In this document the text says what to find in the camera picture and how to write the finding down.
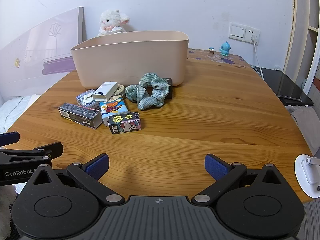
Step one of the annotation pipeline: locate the wooden shelf unit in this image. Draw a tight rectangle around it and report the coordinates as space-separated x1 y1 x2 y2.
282 0 320 96

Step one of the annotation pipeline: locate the white box with black dots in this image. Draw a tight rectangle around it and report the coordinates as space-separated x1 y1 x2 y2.
91 81 119 102

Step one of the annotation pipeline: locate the white round mount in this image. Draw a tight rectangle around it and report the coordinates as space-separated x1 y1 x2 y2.
294 153 320 199

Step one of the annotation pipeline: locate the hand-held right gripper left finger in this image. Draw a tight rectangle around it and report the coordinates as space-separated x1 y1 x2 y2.
30 153 125 206

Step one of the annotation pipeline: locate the white wall outlet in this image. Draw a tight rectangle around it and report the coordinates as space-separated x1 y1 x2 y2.
244 25 261 44

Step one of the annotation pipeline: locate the blue figurine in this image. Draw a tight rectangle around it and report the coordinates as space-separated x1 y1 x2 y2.
219 41 231 57

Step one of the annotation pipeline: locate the blue floral tissue pack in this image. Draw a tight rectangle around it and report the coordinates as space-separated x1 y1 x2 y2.
76 89 101 109

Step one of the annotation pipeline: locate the long black box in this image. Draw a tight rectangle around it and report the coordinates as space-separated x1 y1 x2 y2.
58 102 103 130

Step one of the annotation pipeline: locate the pink bed headboard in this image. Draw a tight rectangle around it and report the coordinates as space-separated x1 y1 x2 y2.
0 6 87 103

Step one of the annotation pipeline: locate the blue cartoon tissue pack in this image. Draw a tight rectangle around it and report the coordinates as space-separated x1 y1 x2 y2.
99 96 129 127

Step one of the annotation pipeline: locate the white plush sheep toy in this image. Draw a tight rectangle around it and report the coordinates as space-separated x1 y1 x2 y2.
97 9 131 37

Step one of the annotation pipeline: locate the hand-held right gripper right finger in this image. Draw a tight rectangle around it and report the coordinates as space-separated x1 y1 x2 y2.
191 153 284 206

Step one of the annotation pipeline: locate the white bedding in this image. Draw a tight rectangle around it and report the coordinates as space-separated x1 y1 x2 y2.
0 94 43 133

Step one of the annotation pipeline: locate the white wall switch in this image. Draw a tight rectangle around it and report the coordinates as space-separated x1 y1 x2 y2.
229 22 246 40

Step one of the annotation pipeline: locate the green plaid scrunchie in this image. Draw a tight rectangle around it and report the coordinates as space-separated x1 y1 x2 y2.
125 73 171 111

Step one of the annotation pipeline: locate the round cream tin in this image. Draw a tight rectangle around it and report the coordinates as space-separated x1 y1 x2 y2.
111 84 126 100

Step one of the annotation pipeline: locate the grey fuzzy cloth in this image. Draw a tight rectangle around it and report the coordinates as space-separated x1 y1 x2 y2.
0 184 18 230

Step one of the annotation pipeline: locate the white plug with cable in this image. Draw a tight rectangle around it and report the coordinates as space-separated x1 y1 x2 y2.
250 35 265 81

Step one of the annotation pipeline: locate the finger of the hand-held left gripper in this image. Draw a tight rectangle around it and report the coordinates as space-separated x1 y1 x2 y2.
0 131 20 146
0 142 64 166

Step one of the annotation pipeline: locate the beige plastic storage bin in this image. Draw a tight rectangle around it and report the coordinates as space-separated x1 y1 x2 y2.
70 30 189 89

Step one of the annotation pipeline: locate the small cartoon print box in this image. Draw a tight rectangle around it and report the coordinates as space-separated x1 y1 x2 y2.
108 111 143 135

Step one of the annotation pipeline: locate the small black box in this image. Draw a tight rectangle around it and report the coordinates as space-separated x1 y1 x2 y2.
160 78 174 99

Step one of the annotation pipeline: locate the black side table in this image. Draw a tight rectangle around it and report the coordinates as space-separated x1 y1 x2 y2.
251 66 314 107

